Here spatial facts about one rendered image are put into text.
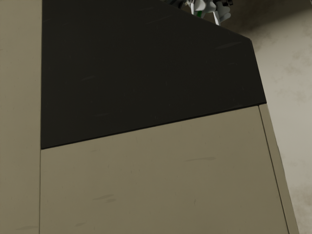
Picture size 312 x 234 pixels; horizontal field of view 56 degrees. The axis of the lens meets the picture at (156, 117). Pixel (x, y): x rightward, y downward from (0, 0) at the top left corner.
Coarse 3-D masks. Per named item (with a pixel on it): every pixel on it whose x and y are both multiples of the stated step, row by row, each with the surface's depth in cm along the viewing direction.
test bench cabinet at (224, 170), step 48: (96, 144) 74; (144, 144) 70; (192, 144) 66; (240, 144) 63; (48, 192) 75; (96, 192) 70; (144, 192) 67; (192, 192) 63; (240, 192) 60; (288, 192) 57
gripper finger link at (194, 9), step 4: (196, 0) 96; (200, 0) 95; (192, 4) 96; (196, 4) 96; (200, 4) 95; (204, 4) 94; (192, 8) 97; (196, 8) 96; (200, 8) 95; (204, 8) 94; (192, 12) 98; (196, 12) 98
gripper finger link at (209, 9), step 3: (204, 0) 98; (207, 0) 99; (210, 0) 98; (207, 3) 99; (210, 3) 98; (213, 3) 97; (207, 6) 99; (210, 6) 98; (213, 6) 97; (207, 9) 99; (210, 9) 98; (213, 9) 98; (204, 12) 100; (207, 12) 99; (210, 12) 98; (201, 15) 100
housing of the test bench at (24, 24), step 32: (0, 0) 101; (32, 0) 96; (0, 32) 96; (32, 32) 92; (0, 64) 93; (32, 64) 88; (0, 96) 89; (32, 96) 85; (0, 128) 85; (32, 128) 82; (0, 160) 82; (32, 160) 79; (0, 192) 79; (32, 192) 76; (0, 224) 77; (32, 224) 74
